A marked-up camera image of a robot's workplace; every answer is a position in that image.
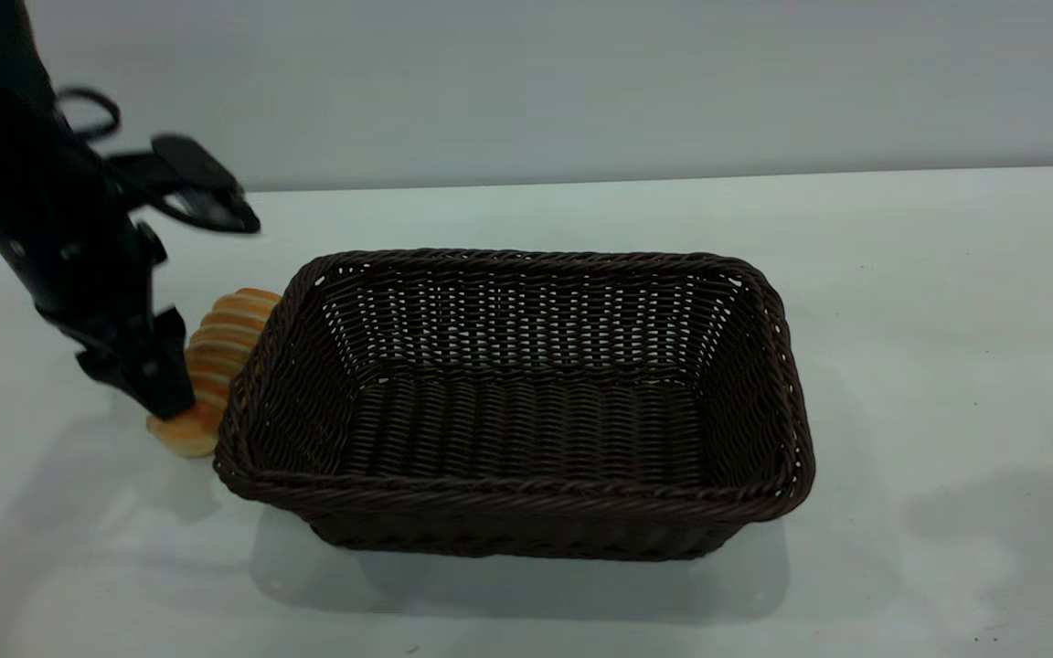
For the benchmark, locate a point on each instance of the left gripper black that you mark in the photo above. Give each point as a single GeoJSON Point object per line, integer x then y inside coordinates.
{"type": "Point", "coordinates": [111, 311]}

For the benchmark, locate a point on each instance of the ridged orange bread roll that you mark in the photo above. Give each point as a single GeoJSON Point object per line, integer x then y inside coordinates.
{"type": "Point", "coordinates": [227, 336]}

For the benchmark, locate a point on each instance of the dark brown wicker basket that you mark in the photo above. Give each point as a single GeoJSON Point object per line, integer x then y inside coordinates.
{"type": "Point", "coordinates": [526, 429]}

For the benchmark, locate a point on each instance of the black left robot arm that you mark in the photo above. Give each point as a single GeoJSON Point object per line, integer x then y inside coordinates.
{"type": "Point", "coordinates": [5, 155]}

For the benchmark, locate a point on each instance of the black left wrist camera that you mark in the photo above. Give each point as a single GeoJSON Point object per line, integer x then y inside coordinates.
{"type": "Point", "coordinates": [193, 183]}

